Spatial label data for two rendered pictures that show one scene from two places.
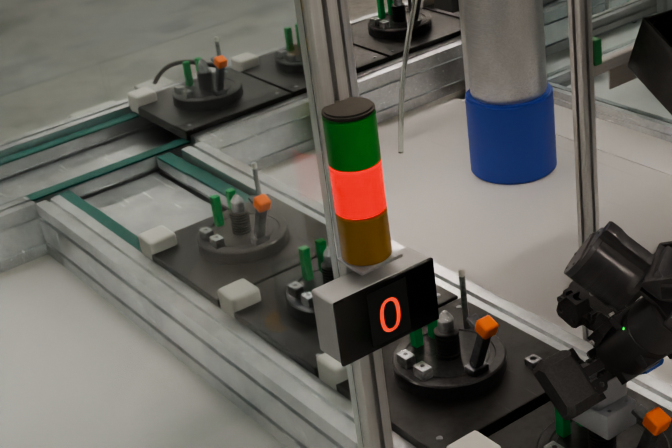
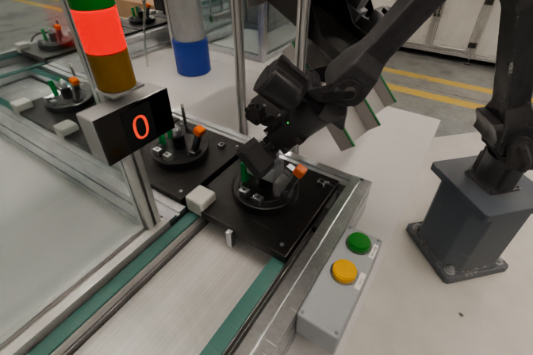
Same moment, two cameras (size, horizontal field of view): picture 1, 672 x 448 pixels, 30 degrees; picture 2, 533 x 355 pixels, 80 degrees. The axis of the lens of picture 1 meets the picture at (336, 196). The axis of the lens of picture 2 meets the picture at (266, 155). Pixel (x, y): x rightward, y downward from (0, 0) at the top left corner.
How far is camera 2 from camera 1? 0.74 m
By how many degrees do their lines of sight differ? 24
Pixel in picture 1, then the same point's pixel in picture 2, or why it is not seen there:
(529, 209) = (203, 85)
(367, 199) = (108, 37)
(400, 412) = (158, 179)
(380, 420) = (145, 190)
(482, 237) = (185, 96)
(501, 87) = (186, 35)
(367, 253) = (116, 82)
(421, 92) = (154, 45)
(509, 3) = not seen: outside the picture
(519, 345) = (212, 138)
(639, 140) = not seen: hidden behind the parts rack
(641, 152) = not seen: hidden behind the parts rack
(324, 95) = not seen: outside the picture
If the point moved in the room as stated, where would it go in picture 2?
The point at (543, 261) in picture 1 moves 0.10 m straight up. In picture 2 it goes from (212, 104) to (209, 79)
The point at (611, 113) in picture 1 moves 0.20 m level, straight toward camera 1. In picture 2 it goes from (228, 51) to (231, 65)
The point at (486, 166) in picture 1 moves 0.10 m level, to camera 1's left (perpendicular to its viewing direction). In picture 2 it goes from (183, 69) to (161, 73)
